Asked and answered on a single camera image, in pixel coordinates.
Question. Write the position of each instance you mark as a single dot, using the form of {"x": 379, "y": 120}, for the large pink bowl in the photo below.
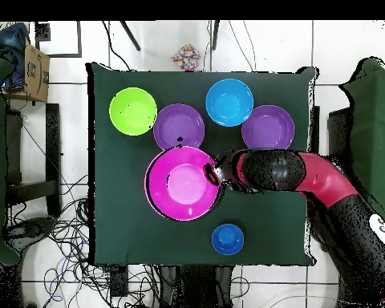
{"x": 179, "y": 186}

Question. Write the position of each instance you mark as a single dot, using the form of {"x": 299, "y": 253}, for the purple bowl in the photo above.
{"x": 179, "y": 122}
{"x": 267, "y": 125}

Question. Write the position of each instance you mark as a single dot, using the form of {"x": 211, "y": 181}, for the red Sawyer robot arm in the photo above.
{"x": 327, "y": 186}

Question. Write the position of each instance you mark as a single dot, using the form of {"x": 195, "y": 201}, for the small dark blue bowl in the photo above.
{"x": 228, "y": 239}

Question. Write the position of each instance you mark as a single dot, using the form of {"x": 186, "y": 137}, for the large blue bowl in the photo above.
{"x": 229, "y": 102}

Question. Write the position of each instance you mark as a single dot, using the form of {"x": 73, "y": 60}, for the dark green table cloth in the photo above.
{"x": 128, "y": 147}

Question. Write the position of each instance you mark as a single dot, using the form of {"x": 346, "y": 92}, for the large green bowl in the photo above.
{"x": 133, "y": 112}

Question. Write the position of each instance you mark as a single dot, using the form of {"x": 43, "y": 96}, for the multicoloured bundle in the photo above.
{"x": 186, "y": 56}

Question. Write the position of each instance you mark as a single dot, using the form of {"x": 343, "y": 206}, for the cardboard box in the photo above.
{"x": 35, "y": 70}

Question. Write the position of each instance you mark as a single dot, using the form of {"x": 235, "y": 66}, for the blue cloth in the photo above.
{"x": 13, "y": 38}

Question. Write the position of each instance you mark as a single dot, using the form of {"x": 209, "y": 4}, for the black bench frame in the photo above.
{"x": 53, "y": 154}

